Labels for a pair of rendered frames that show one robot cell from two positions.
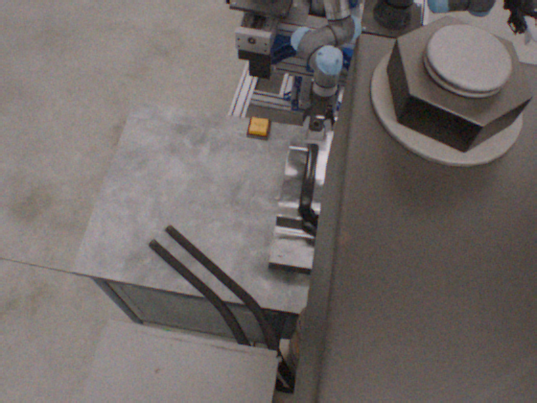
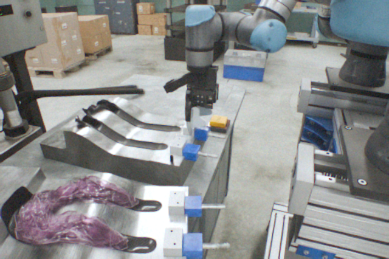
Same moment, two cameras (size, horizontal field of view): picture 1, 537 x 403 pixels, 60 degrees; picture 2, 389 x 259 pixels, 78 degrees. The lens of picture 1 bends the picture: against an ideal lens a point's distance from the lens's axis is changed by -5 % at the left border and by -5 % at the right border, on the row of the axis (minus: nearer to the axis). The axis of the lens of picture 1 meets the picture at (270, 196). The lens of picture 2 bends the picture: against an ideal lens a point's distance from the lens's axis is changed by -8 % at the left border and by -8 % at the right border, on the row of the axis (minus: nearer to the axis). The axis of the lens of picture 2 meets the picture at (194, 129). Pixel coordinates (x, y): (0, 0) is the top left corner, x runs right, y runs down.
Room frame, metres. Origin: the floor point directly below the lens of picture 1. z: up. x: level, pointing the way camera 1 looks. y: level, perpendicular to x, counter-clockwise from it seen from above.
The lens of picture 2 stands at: (1.13, -0.84, 1.32)
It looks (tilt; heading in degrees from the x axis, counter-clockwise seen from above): 30 degrees down; 101
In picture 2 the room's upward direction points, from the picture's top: straight up
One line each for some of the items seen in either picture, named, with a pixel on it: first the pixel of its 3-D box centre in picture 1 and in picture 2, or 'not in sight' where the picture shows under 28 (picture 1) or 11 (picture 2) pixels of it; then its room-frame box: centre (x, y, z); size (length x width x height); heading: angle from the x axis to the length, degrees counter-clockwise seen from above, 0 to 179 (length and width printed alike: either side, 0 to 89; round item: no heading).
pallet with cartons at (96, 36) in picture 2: not in sight; (75, 37); (-2.31, 3.94, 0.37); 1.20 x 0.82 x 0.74; 2
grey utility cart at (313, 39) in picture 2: not in sight; (295, 25); (2.20, 5.73, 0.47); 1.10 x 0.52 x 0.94; 1
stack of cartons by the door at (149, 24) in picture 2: not in sight; (153, 19); (-1.44, 6.31, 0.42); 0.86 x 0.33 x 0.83; 174
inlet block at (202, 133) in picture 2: (316, 124); (205, 134); (1.02, -0.15, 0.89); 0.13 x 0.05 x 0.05; 174
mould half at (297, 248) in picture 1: (320, 197); (123, 134); (0.75, -0.16, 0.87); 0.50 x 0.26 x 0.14; 174
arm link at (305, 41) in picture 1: (313, 43); (236, 27); (1.09, -0.10, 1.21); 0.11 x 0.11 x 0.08; 36
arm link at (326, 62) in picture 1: (327, 65); (200, 27); (1.00, -0.14, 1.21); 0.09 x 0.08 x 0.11; 36
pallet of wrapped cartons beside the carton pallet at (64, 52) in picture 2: not in sight; (42, 43); (-2.27, 2.93, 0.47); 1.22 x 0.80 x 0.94; 178
